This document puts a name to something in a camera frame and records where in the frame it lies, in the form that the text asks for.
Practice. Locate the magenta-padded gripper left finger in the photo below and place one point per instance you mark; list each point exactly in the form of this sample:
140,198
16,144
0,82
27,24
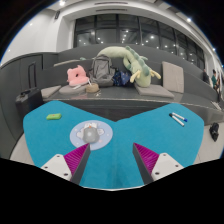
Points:
62,166

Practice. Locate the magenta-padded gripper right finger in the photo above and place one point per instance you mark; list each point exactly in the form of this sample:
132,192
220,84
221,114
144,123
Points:
160,166

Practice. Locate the grey computer mouse orange accents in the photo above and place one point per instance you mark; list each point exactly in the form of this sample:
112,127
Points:
90,135

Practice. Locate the white marker black cap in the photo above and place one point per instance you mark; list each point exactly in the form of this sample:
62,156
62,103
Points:
176,120

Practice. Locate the small green eraser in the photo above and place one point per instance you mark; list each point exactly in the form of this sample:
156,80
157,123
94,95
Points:
53,116

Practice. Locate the white marker blue cap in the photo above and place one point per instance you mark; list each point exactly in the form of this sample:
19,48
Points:
180,117

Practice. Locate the black bag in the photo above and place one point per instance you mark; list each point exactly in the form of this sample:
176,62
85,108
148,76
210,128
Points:
214,131

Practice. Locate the black suitcase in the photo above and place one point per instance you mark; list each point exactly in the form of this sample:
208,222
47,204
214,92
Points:
28,100

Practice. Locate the grey flat seat cushion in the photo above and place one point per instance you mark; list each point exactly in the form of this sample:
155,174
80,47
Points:
71,90
154,91
50,91

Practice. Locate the small tan pouch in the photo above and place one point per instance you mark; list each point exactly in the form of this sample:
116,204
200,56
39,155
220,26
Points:
92,88

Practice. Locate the beige upright cushion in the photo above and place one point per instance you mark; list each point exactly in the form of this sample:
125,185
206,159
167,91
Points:
173,77

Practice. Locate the pink plush toy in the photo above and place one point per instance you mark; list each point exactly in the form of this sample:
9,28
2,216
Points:
77,76

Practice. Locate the dark blue patterned bag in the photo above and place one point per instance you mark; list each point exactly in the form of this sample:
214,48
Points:
121,79

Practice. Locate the green dragon plush toy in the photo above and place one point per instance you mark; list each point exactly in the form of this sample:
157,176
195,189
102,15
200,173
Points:
140,68

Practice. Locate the person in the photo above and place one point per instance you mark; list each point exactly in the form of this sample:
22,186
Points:
214,80
206,76

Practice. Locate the grey backpack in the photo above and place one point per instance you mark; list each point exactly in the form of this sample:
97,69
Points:
101,71

